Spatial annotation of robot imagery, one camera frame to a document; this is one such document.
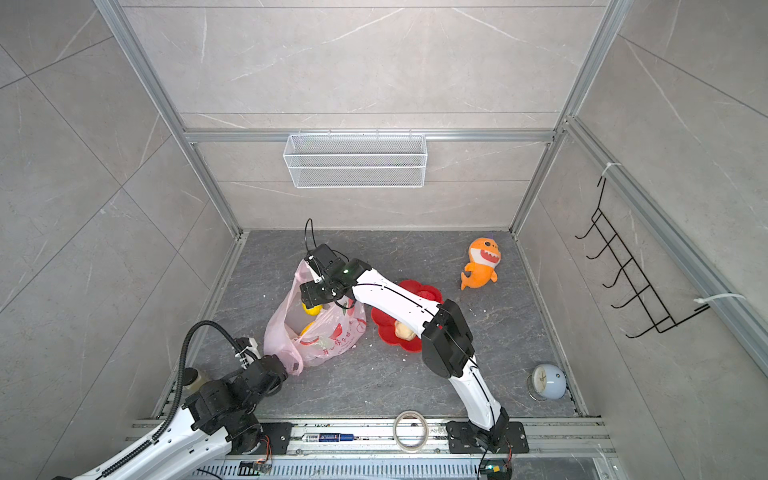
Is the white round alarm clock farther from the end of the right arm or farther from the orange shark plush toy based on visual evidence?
the end of the right arm

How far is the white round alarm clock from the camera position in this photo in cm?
76

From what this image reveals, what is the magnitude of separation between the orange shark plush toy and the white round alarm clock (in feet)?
1.07

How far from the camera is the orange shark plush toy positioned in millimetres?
1029
